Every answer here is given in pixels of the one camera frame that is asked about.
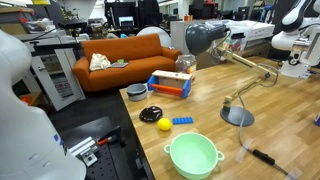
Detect black glass pot lid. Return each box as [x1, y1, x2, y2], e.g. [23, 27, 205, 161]
[138, 105, 164, 123]

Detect grey metal pot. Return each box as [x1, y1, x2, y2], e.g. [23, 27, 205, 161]
[125, 83, 148, 102]

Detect mint green plastic pot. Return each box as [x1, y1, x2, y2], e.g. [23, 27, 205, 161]
[163, 131, 225, 180]

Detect wooden toy workbench blue ends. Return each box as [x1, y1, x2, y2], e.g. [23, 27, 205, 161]
[147, 69, 193, 99]

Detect orange sofa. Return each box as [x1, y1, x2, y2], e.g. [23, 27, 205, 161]
[72, 33, 183, 93]

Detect yellow toy lemon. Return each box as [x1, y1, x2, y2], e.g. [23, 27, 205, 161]
[157, 117, 174, 132]

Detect clear jar of coloured cubes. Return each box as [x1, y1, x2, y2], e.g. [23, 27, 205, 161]
[175, 54, 198, 81]

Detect blue building brick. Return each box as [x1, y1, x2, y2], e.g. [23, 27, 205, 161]
[171, 116, 194, 126]

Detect flat patterned book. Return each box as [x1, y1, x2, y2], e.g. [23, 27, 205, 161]
[108, 61, 129, 69]

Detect cardboard box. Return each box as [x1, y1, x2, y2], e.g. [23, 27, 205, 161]
[170, 19, 214, 57]

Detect white round chair back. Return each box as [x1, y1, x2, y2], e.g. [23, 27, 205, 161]
[136, 26, 172, 48]

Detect white cloth bag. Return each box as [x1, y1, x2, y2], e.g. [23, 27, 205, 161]
[89, 52, 112, 72]

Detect wooden desk lamp grey head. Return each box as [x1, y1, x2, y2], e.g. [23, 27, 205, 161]
[185, 22, 279, 128]

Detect black perforated work table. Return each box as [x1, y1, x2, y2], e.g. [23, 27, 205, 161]
[58, 115, 155, 180]

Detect white equipment stand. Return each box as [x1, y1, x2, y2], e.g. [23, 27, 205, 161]
[14, 28, 87, 112]

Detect clear tape strip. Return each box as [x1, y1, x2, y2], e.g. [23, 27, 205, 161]
[286, 167, 303, 180]
[235, 138, 255, 164]

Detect clear bin of puzzle cubes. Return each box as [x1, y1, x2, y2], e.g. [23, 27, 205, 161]
[206, 19, 276, 56]

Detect orange handled black tool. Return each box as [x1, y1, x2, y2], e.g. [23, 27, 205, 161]
[96, 125, 123, 147]

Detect grey lamp cable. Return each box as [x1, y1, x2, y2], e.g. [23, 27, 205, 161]
[237, 96, 291, 177]

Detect aluminium bracket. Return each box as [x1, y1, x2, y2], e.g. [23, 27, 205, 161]
[68, 136, 101, 168]

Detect black inline cable switch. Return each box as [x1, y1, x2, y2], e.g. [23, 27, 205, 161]
[252, 148, 276, 166]

